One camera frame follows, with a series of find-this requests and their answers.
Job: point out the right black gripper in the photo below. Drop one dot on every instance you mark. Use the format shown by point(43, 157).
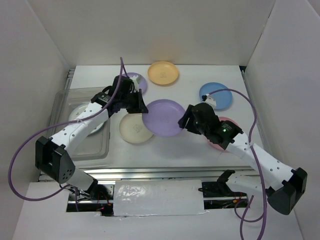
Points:
point(188, 113)

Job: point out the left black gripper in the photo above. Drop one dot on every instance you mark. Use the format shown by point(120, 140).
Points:
point(140, 107)

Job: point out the purple plate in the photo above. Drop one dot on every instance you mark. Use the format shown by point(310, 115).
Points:
point(162, 117)
point(143, 83)

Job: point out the watermelon pattern white plate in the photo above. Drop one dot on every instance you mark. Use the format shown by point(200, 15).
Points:
point(79, 110)

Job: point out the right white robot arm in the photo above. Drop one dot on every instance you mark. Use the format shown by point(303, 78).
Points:
point(285, 185)

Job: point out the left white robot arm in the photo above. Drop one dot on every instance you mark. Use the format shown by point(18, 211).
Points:
point(53, 155)

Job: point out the clear plastic bin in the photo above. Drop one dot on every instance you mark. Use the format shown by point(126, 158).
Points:
point(95, 146)

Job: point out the cream plate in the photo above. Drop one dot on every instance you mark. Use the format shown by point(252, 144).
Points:
point(133, 130)

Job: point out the orange plate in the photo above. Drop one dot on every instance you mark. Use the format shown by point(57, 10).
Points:
point(163, 73)

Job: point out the pink plate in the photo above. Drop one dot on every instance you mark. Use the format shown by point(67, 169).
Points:
point(222, 118)

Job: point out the blue plate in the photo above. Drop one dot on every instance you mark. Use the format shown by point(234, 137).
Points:
point(223, 99)

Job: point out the white taped cover panel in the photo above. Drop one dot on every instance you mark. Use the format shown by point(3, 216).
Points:
point(158, 198)

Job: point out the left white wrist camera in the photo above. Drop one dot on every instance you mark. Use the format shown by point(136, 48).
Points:
point(136, 81)

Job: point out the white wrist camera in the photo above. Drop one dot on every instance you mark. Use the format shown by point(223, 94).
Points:
point(209, 100)
point(136, 81)

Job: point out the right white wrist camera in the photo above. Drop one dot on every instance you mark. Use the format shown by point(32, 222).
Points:
point(209, 100)

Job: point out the aluminium rail frame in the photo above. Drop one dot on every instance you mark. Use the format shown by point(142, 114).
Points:
point(185, 154)

